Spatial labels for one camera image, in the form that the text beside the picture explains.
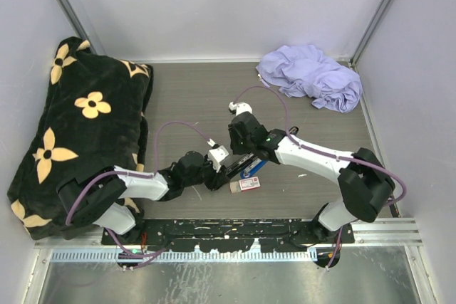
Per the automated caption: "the lavender crumpled cloth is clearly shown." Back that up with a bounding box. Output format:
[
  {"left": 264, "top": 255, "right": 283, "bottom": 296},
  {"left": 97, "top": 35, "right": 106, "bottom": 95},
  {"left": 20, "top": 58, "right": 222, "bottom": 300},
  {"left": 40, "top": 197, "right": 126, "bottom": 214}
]
[{"left": 256, "top": 44, "right": 363, "bottom": 113}]

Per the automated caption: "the purple cable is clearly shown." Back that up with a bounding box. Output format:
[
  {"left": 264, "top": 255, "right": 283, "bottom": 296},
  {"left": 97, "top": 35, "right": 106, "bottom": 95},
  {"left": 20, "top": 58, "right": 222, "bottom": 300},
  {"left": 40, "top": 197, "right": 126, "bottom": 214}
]
[
  {"left": 66, "top": 121, "right": 218, "bottom": 269},
  {"left": 233, "top": 85, "right": 408, "bottom": 269}
]

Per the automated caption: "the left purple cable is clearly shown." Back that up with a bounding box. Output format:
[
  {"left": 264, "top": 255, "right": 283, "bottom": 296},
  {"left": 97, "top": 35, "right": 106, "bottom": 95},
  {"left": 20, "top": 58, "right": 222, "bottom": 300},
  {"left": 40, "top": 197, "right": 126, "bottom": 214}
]
[{"left": 66, "top": 121, "right": 218, "bottom": 269}]

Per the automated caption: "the blue stapler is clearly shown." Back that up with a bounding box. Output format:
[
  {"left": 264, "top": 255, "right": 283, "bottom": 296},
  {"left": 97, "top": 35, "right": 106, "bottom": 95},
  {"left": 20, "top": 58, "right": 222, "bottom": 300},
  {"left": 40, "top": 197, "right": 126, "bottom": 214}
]
[{"left": 239, "top": 159, "right": 267, "bottom": 179}]

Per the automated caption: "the red white staple box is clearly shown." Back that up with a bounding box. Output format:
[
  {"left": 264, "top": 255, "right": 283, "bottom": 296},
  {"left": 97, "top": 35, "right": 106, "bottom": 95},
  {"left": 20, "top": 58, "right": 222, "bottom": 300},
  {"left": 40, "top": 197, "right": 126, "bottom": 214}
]
[{"left": 229, "top": 177, "right": 261, "bottom": 194}]

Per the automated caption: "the black stapler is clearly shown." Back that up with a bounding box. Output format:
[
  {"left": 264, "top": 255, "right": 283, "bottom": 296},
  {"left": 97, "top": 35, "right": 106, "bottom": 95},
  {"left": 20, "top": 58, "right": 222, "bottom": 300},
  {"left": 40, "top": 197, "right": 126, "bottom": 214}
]
[{"left": 227, "top": 129, "right": 286, "bottom": 178}]

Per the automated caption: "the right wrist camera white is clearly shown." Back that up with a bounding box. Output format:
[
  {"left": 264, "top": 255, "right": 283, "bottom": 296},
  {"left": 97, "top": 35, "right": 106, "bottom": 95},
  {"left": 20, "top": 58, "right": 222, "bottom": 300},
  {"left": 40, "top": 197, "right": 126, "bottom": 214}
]
[{"left": 228, "top": 102, "right": 252, "bottom": 116}]

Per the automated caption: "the black floral blanket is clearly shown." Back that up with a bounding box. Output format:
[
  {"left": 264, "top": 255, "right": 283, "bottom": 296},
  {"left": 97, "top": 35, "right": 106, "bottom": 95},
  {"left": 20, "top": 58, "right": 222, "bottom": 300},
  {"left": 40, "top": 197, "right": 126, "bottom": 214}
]
[{"left": 7, "top": 37, "right": 154, "bottom": 241}]

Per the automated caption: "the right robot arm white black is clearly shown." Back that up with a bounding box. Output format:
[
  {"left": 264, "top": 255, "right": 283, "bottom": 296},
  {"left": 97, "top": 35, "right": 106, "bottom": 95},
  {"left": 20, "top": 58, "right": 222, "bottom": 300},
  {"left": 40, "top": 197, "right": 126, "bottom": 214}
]
[{"left": 228, "top": 112, "right": 395, "bottom": 243}]

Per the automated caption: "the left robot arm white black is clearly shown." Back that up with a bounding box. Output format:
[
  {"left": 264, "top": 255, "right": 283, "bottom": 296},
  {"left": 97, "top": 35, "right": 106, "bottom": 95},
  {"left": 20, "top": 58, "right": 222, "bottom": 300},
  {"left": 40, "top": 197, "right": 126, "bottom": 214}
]
[{"left": 56, "top": 146, "right": 229, "bottom": 244}]

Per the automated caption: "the white cable duct strip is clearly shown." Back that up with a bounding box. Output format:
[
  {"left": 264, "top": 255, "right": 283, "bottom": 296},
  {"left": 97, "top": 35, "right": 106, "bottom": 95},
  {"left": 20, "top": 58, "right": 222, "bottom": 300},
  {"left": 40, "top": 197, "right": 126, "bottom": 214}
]
[{"left": 51, "top": 248, "right": 318, "bottom": 263}]

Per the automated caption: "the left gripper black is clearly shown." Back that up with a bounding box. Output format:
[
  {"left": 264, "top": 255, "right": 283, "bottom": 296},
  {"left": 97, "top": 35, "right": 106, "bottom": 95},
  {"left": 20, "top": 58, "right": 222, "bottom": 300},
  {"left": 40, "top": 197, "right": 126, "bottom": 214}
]
[{"left": 182, "top": 154, "right": 230, "bottom": 191}]

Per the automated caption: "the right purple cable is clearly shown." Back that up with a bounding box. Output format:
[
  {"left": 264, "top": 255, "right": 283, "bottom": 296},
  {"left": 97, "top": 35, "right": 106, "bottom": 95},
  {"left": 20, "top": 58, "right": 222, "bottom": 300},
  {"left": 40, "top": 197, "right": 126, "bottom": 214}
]
[{"left": 233, "top": 85, "right": 408, "bottom": 269}]

